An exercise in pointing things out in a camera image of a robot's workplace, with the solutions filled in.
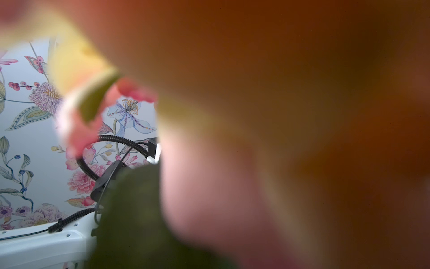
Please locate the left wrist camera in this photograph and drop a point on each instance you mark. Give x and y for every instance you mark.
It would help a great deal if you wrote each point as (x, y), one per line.
(154, 151)

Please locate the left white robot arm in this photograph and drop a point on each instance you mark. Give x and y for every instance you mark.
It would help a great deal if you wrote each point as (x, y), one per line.
(67, 243)

